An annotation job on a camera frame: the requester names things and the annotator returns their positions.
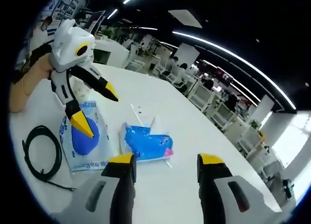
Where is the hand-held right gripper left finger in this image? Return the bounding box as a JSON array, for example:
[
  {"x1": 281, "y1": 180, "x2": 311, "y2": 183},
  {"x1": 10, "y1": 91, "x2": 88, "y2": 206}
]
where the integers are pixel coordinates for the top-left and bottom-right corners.
[{"x1": 65, "y1": 154, "x2": 137, "y2": 224}]

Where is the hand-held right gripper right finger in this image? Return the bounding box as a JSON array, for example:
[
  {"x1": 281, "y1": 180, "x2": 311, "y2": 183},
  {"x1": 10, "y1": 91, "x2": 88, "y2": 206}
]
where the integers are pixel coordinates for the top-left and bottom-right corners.
[{"x1": 197, "y1": 154, "x2": 284, "y2": 224}]

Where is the light blue wipes packet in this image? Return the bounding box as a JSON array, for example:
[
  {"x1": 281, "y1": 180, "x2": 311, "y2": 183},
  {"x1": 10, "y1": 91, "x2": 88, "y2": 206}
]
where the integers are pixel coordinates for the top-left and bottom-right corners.
[{"x1": 59, "y1": 99, "x2": 117, "y2": 172}]

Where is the blue tissue pack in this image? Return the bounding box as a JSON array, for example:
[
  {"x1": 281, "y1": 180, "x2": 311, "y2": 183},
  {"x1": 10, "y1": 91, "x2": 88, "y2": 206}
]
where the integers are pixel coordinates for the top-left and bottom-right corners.
[{"x1": 118, "y1": 116, "x2": 176, "y2": 169}]

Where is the black cable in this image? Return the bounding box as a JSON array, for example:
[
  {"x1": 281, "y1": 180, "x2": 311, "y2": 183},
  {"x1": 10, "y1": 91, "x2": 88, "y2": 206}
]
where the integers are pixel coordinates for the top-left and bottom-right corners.
[{"x1": 21, "y1": 125, "x2": 76, "y2": 192}]

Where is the group of office chairs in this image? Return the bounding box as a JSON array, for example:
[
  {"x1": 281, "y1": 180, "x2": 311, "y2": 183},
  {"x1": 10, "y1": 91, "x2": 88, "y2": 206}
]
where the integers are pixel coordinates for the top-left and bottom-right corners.
[{"x1": 121, "y1": 39, "x2": 280, "y2": 162}]

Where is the white tabletop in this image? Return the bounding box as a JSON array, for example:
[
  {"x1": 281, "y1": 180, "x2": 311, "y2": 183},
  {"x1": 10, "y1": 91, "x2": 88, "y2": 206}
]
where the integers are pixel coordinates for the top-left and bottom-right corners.
[{"x1": 9, "y1": 62, "x2": 282, "y2": 224}]

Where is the person's left hand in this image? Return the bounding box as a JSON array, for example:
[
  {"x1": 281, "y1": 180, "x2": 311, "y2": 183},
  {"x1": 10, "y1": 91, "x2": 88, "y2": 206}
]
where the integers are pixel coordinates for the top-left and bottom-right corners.
[{"x1": 36, "y1": 54, "x2": 54, "y2": 80}]

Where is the window with white blinds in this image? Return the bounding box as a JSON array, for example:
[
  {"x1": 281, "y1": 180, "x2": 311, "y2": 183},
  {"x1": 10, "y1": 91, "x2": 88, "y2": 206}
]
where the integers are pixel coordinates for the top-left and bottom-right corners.
[{"x1": 271, "y1": 111, "x2": 311, "y2": 169}]

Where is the white square pillar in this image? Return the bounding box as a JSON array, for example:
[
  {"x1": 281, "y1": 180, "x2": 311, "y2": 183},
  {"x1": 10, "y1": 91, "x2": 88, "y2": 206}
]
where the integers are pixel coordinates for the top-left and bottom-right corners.
[
  {"x1": 259, "y1": 94, "x2": 280, "y2": 118},
  {"x1": 178, "y1": 43, "x2": 200, "y2": 65}
]

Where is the square ceiling air vent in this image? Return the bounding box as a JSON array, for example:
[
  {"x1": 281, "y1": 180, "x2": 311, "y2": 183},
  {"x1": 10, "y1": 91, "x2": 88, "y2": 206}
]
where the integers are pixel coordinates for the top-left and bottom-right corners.
[{"x1": 168, "y1": 9, "x2": 203, "y2": 29}]

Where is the curved ceiling light strip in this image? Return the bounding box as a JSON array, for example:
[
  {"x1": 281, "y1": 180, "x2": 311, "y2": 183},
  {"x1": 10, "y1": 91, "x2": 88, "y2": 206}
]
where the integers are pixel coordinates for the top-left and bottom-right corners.
[{"x1": 172, "y1": 31, "x2": 297, "y2": 111}]

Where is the thin gold bracelet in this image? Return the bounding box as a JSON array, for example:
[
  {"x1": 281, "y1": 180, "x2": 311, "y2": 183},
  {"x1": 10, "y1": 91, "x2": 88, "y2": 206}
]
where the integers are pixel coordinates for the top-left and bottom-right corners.
[{"x1": 20, "y1": 77, "x2": 32, "y2": 96}]

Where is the wall monitor with red screen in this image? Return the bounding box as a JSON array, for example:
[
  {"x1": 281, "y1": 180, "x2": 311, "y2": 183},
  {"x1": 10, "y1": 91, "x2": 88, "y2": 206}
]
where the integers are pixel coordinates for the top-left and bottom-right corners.
[{"x1": 215, "y1": 67, "x2": 234, "y2": 86}]

